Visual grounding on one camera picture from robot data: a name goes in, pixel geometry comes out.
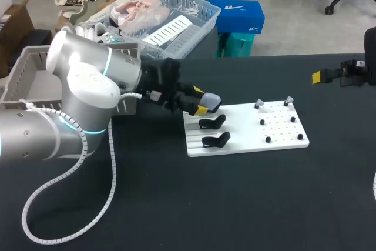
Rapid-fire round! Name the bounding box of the teal box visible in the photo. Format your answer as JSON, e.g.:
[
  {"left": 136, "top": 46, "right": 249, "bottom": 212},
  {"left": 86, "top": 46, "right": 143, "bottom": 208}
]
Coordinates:
[{"left": 214, "top": 31, "right": 256, "bottom": 58}]

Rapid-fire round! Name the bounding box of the grey slotted basket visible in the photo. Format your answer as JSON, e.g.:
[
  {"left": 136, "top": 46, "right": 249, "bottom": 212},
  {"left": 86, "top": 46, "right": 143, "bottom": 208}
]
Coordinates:
[{"left": 0, "top": 42, "right": 140, "bottom": 116}]

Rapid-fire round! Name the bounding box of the clear plastic basket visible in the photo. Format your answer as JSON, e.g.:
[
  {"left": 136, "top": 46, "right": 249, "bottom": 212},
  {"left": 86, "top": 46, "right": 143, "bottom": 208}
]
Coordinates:
[{"left": 118, "top": 0, "right": 222, "bottom": 61}]

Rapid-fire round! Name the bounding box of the white plate with black stands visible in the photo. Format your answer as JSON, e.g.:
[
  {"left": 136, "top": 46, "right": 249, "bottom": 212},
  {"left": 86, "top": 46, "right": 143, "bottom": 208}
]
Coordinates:
[{"left": 182, "top": 100, "right": 310, "bottom": 158}]

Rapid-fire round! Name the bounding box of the pink shoe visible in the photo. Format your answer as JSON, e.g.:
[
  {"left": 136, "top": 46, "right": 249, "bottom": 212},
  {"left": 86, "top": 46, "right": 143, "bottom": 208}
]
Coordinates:
[{"left": 110, "top": 0, "right": 172, "bottom": 33}]

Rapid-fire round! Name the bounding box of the olive and white shoe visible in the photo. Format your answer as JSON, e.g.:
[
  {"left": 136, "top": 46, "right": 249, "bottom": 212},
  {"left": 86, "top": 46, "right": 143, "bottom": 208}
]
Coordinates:
[{"left": 68, "top": 0, "right": 120, "bottom": 26}]

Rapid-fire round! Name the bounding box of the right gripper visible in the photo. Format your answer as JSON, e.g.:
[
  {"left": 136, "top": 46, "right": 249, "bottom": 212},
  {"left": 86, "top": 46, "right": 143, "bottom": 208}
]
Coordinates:
[{"left": 311, "top": 26, "right": 376, "bottom": 88}]

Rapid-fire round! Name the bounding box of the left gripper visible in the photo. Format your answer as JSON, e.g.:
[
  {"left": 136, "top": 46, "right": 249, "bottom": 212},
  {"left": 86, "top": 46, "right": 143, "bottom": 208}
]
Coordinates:
[{"left": 139, "top": 58, "right": 210, "bottom": 117}]

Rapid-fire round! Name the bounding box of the white slotted board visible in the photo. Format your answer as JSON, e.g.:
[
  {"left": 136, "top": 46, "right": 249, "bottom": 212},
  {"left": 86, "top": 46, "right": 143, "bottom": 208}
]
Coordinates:
[{"left": 142, "top": 15, "right": 193, "bottom": 48}]

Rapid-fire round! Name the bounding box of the blue shoebox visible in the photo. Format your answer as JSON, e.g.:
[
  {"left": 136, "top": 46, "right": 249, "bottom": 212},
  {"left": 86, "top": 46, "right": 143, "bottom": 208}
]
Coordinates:
[{"left": 204, "top": 0, "right": 266, "bottom": 35}]

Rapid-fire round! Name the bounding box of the cardboard box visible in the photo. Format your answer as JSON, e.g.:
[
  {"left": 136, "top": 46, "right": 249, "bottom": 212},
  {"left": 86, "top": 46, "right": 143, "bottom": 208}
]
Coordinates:
[{"left": 0, "top": 0, "right": 36, "bottom": 79}]

